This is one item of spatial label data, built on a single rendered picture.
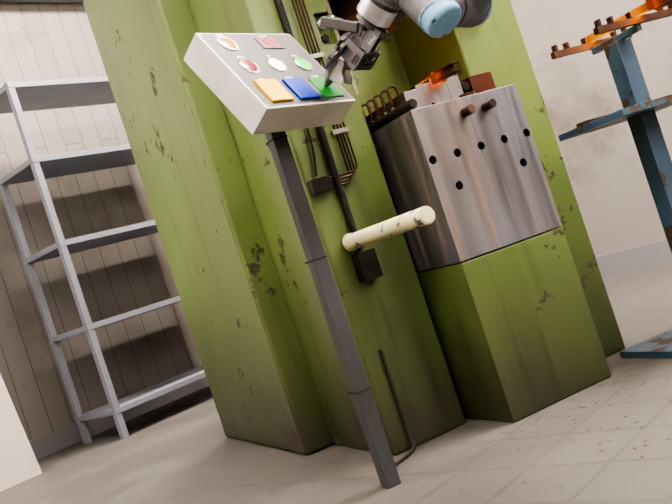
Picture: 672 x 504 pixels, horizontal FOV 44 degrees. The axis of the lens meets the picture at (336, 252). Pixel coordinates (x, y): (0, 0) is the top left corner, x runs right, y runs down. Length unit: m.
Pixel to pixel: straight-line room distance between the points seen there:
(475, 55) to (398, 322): 0.91
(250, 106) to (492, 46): 1.12
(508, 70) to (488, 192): 0.56
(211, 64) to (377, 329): 0.90
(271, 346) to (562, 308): 0.93
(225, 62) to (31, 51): 4.14
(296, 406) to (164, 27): 1.32
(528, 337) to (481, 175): 0.48
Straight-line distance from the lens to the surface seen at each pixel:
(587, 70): 4.87
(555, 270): 2.50
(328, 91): 2.10
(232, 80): 1.96
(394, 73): 2.99
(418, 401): 2.45
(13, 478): 4.63
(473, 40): 2.78
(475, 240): 2.35
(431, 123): 2.35
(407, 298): 2.44
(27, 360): 5.39
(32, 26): 6.14
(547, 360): 2.45
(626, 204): 4.86
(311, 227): 2.07
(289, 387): 2.75
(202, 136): 2.77
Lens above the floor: 0.60
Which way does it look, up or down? level
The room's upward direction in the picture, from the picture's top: 18 degrees counter-clockwise
